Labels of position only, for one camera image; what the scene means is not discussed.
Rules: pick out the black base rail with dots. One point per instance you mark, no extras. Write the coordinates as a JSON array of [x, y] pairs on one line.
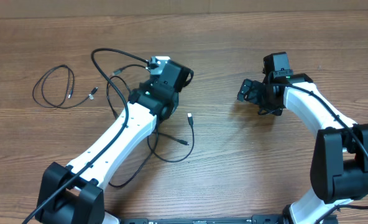
[[218, 219]]

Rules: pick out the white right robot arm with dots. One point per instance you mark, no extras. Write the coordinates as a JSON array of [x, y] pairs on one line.
[[339, 167]]

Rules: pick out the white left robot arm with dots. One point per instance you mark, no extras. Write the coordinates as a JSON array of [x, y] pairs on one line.
[[74, 193]]

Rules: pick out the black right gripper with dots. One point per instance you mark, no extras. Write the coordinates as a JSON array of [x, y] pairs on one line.
[[247, 91]]

